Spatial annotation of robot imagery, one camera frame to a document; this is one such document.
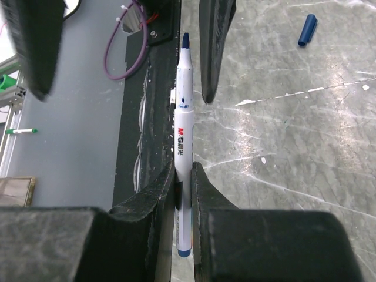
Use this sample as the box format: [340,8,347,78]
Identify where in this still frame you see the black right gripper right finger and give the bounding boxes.
[191,162,364,281]

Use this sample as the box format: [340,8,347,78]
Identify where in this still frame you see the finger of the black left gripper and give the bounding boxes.
[1,0,65,101]
[199,0,236,103]

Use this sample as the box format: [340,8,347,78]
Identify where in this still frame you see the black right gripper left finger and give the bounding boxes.
[1,162,175,281]

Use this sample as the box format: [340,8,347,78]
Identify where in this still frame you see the blue marker cap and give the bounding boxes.
[298,14,318,47]

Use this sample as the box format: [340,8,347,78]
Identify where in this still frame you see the white blue whiteboard marker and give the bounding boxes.
[174,32,194,258]

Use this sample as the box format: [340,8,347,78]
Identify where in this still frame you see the green whiteboard marker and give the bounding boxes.
[5,128,38,135]

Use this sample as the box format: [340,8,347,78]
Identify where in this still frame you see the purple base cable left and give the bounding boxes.
[105,0,149,80]

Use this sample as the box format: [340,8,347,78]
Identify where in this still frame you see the aluminium frame profile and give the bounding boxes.
[1,55,27,177]

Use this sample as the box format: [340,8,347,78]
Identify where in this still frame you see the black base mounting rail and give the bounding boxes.
[112,1,181,206]

